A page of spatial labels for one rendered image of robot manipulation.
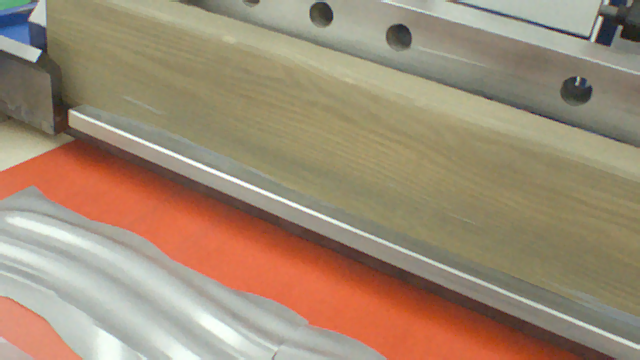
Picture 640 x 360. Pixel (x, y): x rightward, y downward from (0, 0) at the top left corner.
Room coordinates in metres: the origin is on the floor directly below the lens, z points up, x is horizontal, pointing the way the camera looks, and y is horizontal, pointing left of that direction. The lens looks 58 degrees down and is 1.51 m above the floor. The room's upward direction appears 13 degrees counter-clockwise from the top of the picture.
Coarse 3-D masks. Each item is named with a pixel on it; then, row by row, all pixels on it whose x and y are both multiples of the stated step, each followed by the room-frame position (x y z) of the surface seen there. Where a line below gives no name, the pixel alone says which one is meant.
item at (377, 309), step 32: (352, 288) 0.12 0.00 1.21; (384, 288) 0.12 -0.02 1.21; (416, 288) 0.12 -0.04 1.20; (320, 320) 0.10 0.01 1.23; (352, 320) 0.10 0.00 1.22; (384, 320) 0.10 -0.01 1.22; (416, 320) 0.09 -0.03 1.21; (448, 320) 0.09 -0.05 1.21; (480, 320) 0.09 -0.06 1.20; (384, 352) 0.08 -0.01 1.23; (416, 352) 0.08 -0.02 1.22; (448, 352) 0.07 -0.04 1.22; (480, 352) 0.07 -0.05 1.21; (512, 352) 0.07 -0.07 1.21; (544, 352) 0.07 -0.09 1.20
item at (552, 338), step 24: (96, 144) 0.25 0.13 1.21; (144, 168) 0.22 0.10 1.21; (216, 192) 0.19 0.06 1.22; (264, 216) 0.17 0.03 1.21; (312, 240) 0.15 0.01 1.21; (384, 264) 0.13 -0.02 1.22; (432, 288) 0.11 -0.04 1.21; (480, 312) 0.09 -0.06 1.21; (504, 312) 0.09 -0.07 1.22; (552, 336) 0.07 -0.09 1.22
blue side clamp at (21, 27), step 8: (8, 8) 0.37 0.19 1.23; (16, 8) 0.37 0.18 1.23; (24, 8) 0.37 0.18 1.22; (32, 8) 0.38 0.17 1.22; (0, 16) 0.36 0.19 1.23; (8, 16) 0.36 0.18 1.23; (16, 16) 0.37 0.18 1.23; (24, 16) 0.37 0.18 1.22; (0, 24) 0.36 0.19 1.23; (8, 24) 0.36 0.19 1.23; (16, 24) 0.36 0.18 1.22; (24, 24) 0.36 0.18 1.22; (0, 32) 0.35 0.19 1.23; (8, 32) 0.35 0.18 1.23; (16, 32) 0.35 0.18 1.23; (24, 32) 0.35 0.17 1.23; (16, 40) 0.33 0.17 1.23; (24, 40) 0.33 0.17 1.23
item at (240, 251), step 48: (0, 192) 0.21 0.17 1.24; (48, 192) 0.21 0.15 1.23; (96, 192) 0.21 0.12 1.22; (144, 192) 0.20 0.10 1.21; (192, 192) 0.20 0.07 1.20; (192, 240) 0.16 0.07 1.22; (240, 240) 0.16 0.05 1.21; (288, 240) 0.16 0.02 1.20; (240, 288) 0.12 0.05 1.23; (288, 288) 0.12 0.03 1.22; (336, 288) 0.12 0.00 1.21; (0, 336) 0.11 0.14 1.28; (48, 336) 0.10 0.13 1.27
